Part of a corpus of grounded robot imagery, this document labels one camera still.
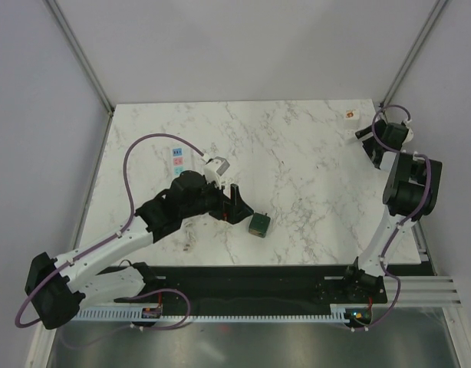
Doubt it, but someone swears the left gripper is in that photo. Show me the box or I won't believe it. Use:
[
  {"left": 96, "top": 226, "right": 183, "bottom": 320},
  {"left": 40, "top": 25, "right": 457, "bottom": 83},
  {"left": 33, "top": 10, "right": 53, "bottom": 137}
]
[{"left": 181, "top": 174, "right": 253, "bottom": 225}]

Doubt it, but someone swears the white cube plug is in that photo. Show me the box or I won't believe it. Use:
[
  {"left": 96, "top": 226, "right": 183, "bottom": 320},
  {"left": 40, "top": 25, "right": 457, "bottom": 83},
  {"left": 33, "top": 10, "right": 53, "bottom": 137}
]
[{"left": 342, "top": 109, "right": 361, "bottom": 130}]

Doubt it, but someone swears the dark green cube plug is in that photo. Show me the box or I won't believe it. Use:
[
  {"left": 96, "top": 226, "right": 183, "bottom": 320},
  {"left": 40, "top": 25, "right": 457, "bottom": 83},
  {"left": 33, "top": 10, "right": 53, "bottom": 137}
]
[{"left": 248, "top": 212, "right": 271, "bottom": 238}]

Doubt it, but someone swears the white power strip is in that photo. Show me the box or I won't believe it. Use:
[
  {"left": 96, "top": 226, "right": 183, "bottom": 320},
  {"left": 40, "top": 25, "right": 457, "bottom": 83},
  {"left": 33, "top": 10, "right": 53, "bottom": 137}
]
[{"left": 170, "top": 146, "right": 186, "bottom": 178}]

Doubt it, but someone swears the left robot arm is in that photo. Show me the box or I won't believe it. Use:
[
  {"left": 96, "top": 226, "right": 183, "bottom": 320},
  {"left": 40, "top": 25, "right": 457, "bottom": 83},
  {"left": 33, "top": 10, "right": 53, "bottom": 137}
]
[{"left": 24, "top": 170, "right": 254, "bottom": 330}]

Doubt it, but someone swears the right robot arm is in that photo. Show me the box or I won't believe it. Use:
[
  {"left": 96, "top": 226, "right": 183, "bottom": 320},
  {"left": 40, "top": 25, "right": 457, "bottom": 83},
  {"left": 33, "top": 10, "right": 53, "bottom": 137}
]
[{"left": 340, "top": 119, "right": 443, "bottom": 302}]

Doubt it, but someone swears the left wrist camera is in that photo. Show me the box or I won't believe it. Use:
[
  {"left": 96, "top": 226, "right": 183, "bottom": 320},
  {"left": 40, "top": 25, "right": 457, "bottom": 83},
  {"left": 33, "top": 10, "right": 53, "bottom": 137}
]
[{"left": 203, "top": 156, "right": 230, "bottom": 189}]

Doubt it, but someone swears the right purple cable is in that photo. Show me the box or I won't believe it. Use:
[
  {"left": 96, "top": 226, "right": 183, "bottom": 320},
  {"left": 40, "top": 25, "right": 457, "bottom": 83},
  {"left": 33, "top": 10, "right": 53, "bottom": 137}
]
[{"left": 350, "top": 103, "right": 430, "bottom": 330}]

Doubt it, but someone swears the purple cable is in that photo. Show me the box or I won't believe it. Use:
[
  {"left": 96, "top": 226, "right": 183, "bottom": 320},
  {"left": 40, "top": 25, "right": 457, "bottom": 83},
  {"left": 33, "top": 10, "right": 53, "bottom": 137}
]
[
  {"left": 350, "top": 103, "right": 430, "bottom": 330},
  {"left": 13, "top": 133, "right": 206, "bottom": 329}
]

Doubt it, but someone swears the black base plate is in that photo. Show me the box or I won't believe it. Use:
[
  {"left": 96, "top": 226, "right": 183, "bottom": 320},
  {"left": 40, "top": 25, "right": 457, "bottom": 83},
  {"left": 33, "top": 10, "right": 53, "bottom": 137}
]
[{"left": 120, "top": 264, "right": 390, "bottom": 317}]

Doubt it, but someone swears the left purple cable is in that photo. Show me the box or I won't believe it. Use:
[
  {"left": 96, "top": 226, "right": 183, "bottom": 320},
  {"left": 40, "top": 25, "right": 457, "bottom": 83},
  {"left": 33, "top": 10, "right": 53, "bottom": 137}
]
[{"left": 13, "top": 133, "right": 206, "bottom": 329}]

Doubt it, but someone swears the white cable duct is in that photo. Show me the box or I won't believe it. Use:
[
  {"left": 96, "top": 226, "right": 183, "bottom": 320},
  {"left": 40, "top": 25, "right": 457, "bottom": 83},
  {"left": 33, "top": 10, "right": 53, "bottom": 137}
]
[{"left": 72, "top": 304, "right": 372, "bottom": 324}]

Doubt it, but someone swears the right aluminium corner post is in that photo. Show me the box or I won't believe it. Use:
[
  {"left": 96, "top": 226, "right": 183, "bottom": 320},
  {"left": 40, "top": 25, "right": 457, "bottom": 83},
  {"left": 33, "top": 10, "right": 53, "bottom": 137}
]
[{"left": 374, "top": 0, "right": 450, "bottom": 110}]

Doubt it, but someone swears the aluminium corner post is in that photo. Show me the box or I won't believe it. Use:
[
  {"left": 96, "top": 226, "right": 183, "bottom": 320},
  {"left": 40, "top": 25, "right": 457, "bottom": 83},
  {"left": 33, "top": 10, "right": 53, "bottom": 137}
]
[
  {"left": 374, "top": 0, "right": 450, "bottom": 110},
  {"left": 43, "top": 0, "right": 116, "bottom": 114}
]

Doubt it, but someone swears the aluminium rail frame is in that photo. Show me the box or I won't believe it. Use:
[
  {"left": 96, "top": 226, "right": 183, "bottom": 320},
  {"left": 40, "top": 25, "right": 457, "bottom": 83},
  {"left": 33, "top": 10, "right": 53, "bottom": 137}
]
[{"left": 26, "top": 267, "right": 463, "bottom": 367}]

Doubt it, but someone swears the left aluminium corner post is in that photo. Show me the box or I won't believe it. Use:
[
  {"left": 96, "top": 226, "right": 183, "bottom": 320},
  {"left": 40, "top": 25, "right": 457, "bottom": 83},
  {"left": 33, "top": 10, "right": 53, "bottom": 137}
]
[{"left": 43, "top": 0, "right": 116, "bottom": 114}]

